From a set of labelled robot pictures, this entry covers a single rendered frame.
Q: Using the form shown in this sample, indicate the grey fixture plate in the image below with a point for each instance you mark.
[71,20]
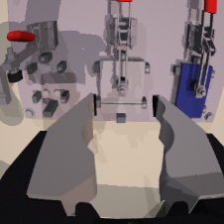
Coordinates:
[83,39]

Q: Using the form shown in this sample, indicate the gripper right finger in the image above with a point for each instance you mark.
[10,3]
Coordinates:
[193,162]

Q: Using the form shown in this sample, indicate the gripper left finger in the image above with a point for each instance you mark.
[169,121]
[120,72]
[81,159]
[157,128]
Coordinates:
[54,172]

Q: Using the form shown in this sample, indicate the blue rectangular block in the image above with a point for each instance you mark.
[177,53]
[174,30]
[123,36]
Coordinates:
[184,98]

